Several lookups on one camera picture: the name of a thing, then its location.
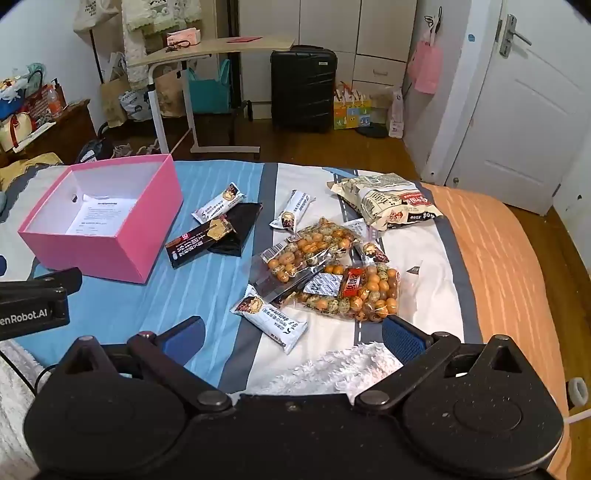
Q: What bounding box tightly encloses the white printed paper sheet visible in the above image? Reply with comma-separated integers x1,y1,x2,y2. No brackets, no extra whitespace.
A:
65,194,137,237

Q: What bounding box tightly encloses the red patterned bag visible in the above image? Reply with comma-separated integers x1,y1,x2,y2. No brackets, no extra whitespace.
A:
25,84,54,126

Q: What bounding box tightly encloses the teal bag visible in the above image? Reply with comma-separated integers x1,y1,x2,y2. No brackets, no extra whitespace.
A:
187,59,232,116

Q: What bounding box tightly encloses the plain black snack packet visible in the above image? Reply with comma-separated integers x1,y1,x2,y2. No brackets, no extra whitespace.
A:
207,202,264,257

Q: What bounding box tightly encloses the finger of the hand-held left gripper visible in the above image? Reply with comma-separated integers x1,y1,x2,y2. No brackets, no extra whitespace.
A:
0,267,84,298

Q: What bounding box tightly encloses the colourful gift box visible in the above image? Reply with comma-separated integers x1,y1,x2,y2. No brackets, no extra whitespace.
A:
332,82,373,131

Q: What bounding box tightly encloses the pink tissue box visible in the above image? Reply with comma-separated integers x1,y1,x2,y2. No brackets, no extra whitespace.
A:
166,28,202,48

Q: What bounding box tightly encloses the black suitcase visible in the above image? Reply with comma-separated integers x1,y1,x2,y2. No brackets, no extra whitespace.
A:
270,45,339,134

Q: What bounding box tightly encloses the grey printed bag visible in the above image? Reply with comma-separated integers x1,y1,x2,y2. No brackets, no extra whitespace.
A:
119,89,154,123

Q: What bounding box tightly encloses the cream bag with red ribbon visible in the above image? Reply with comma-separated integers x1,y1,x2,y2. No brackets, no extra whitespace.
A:
0,112,34,154

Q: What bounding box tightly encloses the white wardrobe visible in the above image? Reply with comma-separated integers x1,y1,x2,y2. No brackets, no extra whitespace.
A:
238,0,419,121

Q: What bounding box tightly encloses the large beige snack bag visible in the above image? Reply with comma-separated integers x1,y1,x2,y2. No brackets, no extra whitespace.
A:
329,172,445,232

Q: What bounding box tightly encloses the white door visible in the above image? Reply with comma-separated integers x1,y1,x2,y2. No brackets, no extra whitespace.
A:
431,0,591,217

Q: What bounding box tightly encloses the pink hanging bag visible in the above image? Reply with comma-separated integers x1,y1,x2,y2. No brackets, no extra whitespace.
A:
406,37,445,95

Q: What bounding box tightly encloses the blue flower basket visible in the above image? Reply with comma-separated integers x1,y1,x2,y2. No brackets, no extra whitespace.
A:
0,64,48,118

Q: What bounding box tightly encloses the pair of light shoes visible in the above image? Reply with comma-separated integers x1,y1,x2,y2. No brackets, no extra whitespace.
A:
112,142,161,158

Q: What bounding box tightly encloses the orange drink bottle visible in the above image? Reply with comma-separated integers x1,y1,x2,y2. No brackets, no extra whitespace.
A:
45,87,64,120

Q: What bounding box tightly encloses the pink cardboard box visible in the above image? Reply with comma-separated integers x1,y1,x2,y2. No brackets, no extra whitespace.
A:
17,154,184,284

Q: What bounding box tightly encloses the brown paper bag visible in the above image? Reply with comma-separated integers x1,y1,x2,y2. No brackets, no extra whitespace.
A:
100,76,134,128
154,68,187,117

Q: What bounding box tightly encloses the cream knitted sweater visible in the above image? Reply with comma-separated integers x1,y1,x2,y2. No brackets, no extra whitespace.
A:
121,0,206,90

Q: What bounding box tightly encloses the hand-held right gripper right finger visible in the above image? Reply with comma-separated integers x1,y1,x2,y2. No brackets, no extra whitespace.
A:
355,314,525,413

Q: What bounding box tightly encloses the black cable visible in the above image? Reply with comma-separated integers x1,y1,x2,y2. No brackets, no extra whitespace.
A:
0,350,58,400

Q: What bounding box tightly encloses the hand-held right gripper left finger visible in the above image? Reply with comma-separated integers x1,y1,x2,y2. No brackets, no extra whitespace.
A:
58,316,233,413

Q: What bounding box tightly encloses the black cracker packet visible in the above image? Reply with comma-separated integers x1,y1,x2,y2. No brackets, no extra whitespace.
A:
165,217,237,269

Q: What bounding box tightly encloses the canvas tote bag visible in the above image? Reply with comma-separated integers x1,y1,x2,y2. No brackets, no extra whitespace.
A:
73,0,122,33

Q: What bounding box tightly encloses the clear peanut bag red label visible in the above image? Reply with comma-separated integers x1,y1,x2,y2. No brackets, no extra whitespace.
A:
276,262,402,325

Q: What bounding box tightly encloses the yellow blanket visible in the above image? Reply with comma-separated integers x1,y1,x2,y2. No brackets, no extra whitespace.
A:
0,154,64,191

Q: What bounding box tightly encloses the white plastic bag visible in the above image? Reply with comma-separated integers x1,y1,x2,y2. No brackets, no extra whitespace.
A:
387,87,407,139

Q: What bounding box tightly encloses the metal door handle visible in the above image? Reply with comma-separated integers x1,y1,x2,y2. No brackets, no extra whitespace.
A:
500,14,533,58

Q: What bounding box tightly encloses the wooden nightstand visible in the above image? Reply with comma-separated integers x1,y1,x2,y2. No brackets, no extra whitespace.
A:
0,98,99,168

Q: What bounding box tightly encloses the black bag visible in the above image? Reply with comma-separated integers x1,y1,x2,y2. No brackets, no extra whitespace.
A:
75,137,115,163

